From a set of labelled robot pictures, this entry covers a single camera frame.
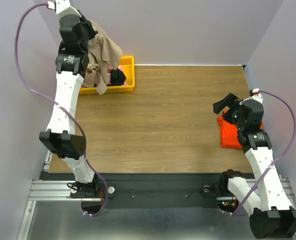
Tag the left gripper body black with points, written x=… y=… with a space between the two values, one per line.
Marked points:
x=89 y=31

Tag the beige t shirt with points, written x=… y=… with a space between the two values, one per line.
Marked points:
x=103 y=53

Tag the black t shirt in bin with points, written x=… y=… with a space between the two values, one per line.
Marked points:
x=117 y=78

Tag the yellow plastic bin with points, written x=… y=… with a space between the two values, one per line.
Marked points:
x=126 y=75

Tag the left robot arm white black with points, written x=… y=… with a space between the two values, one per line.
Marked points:
x=70 y=65

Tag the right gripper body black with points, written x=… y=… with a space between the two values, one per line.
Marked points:
x=229 y=110

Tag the orange folded t shirt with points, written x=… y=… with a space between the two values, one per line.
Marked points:
x=228 y=134

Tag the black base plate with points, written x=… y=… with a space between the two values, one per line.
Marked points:
x=152 y=190

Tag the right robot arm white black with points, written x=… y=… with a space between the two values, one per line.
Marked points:
x=271 y=213

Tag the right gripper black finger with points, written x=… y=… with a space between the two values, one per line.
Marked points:
x=220 y=105
x=232 y=99

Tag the aluminium frame rail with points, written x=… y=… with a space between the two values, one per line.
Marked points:
x=42 y=190

